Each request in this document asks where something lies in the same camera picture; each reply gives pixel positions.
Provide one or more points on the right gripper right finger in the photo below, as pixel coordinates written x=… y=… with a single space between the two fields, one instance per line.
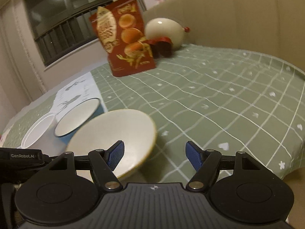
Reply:
x=206 y=163

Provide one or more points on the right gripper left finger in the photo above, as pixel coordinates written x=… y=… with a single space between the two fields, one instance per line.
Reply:
x=103 y=163

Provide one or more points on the cream bowl yellow rim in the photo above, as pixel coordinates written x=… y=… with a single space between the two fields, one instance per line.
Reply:
x=135 y=128

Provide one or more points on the white foam bowl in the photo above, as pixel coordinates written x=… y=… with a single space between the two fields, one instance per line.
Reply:
x=41 y=135

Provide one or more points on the blue enamel bowl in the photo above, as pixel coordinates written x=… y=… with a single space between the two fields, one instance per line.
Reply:
x=78 y=116

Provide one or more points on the green checkered tablecloth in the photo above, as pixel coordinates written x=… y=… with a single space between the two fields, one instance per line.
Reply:
x=228 y=100

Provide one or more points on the dark red round object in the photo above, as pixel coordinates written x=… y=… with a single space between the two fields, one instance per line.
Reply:
x=161 y=46

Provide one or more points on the quail eggs snack bag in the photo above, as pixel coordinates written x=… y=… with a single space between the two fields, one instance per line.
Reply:
x=120 y=30

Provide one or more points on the cream egg-shaped ornament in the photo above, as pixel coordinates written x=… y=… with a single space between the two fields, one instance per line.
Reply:
x=164 y=27

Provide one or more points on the dark window with railing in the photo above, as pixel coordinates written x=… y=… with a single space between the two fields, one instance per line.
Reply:
x=61 y=26

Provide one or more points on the beige padded bench back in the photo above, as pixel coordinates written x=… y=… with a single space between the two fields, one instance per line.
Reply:
x=274 y=27

